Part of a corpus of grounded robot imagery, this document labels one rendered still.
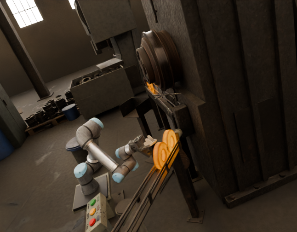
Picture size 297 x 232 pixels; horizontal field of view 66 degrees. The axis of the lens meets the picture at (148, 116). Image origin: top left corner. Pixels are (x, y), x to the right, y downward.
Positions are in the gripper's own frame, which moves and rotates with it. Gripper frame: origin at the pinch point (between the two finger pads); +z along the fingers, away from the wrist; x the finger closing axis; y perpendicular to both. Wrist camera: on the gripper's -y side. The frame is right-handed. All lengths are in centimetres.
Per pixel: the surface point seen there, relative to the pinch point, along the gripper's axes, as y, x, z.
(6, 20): 361, 413, -507
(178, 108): 4.6, 28.1, 12.3
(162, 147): 1.2, -13.7, 12.3
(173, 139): -5.0, 3.5, 9.6
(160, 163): -3.6, -21.8, 10.7
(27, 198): -7, 1, -211
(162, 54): 42, 33, 24
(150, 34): 57, 42, 19
